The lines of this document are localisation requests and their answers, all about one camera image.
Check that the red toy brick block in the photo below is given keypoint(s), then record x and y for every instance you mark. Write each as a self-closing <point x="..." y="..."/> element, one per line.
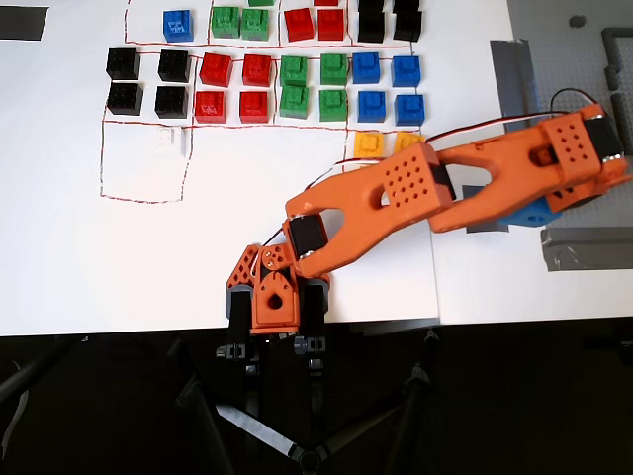
<point x="253" y="107"/>
<point x="216" y="69"/>
<point x="326" y="2"/>
<point x="299" y="25"/>
<point x="210" y="107"/>
<point x="330" y="25"/>
<point x="257" y="69"/>

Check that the long grey brick wall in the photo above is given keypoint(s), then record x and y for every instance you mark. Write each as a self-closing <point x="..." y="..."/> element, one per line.
<point x="609" y="49"/>

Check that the blue toy brick block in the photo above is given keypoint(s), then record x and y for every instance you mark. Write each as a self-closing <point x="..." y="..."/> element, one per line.
<point x="178" y="26"/>
<point x="409" y="110"/>
<point x="366" y="67"/>
<point x="405" y="71"/>
<point x="371" y="106"/>

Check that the grey studded baseplate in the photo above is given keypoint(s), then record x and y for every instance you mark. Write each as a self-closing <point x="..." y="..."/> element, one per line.
<point x="564" y="59"/>

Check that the grey table clamp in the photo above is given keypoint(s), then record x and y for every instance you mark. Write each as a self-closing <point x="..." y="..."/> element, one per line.
<point x="241" y="316"/>
<point x="312" y="312"/>

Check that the small grey round stud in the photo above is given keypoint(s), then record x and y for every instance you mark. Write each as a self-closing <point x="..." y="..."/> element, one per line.
<point x="576" y="21"/>

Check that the black tape patch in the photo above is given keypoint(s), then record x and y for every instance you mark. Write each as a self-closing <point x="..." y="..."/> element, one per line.
<point x="22" y="23"/>

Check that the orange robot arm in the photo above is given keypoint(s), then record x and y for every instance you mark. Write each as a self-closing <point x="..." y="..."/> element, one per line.
<point x="395" y="198"/>

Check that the black toy brick block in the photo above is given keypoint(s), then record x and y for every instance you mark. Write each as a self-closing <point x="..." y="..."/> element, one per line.
<point x="123" y="64"/>
<point x="174" y="66"/>
<point x="406" y="4"/>
<point x="371" y="4"/>
<point x="125" y="99"/>
<point x="171" y="102"/>
<point x="408" y="26"/>
<point x="371" y="27"/>

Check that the green toy brick block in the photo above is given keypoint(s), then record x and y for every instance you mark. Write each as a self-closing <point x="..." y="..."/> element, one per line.
<point x="260" y="2"/>
<point x="334" y="69"/>
<point x="293" y="70"/>
<point x="294" y="102"/>
<point x="255" y="24"/>
<point x="332" y="105"/>
<point x="225" y="22"/>

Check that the black tripod stand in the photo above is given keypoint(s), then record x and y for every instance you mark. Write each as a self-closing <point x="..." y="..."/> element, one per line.
<point x="309" y="457"/>

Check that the grey tape patch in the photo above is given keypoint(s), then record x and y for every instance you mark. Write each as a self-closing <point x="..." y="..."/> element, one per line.
<point x="489" y="227"/>

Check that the black metal bar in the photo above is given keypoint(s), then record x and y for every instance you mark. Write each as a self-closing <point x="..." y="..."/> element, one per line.
<point x="29" y="371"/>

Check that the yellow toy brick block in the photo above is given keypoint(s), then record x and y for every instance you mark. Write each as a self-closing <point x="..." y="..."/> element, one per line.
<point x="408" y="141"/>
<point x="368" y="144"/>

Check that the white toy brick block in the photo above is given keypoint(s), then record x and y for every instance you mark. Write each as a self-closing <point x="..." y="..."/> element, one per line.
<point x="170" y="142"/>

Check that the grey tape strip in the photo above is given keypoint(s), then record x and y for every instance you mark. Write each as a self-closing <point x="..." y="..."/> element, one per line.
<point x="588" y="250"/>
<point x="514" y="84"/>

